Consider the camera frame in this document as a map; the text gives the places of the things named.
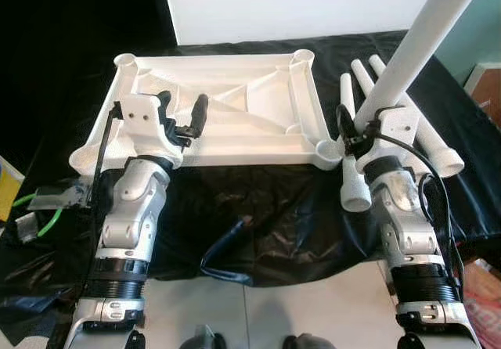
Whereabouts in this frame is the white board panel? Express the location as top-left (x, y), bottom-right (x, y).
top-left (160, 0), bottom-right (447, 46)

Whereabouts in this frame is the white plastic table leg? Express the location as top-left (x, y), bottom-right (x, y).
top-left (354, 0), bottom-right (492, 133)
top-left (369, 54), bottom-right (466, 176)
top-left (352, 59), bottom-right (439, 170)
top-left (339, 73), bottom-right (373, 213)

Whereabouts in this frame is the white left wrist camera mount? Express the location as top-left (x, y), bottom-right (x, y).
top-left (117, 95), bottom-right (185, 162)

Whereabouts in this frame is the white brown cabinet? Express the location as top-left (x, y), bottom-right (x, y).
top-left (462, 61), bottom-right (501, 127)

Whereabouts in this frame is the grey robot left foot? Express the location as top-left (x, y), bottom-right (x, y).
top-left (180, 326), bottom-right (228, 349)

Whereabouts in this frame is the black plastic table cover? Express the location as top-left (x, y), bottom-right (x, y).
top-left (0, 30), bottom-right (501, 346)

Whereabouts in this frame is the grey robot right foot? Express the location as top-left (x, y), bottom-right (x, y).
top-left (283, 333), bottom-right (337, 349)

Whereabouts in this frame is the small clear plastic bag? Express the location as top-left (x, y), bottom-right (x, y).
top-left (14, 214), bottom-right (41, 244)

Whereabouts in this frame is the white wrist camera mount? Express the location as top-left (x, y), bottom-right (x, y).
top-left (117, 95), bottom-right (185, 162)
top-left (356, 106), bottom-right (421, 176)

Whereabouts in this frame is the red plastic bag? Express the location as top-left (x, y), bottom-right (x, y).
top-left (462, 259), bottom-right (501, 349)

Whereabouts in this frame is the grey robot foot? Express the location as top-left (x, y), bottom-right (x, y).
top-left (283, 333), bottom-right (337, 349)
top-left (180, 326), bottom-right (228, 349)

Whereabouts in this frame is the yellow box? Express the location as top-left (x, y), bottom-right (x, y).
top-left (0, 157), bottom-right (24, 225)

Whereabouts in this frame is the clear plastic package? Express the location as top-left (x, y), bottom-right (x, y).
top-left (31, 181), bottom-right (99, 209)

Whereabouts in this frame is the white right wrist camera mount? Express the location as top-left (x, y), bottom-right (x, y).
top-left (356, 106), bottom-right (421, 176)

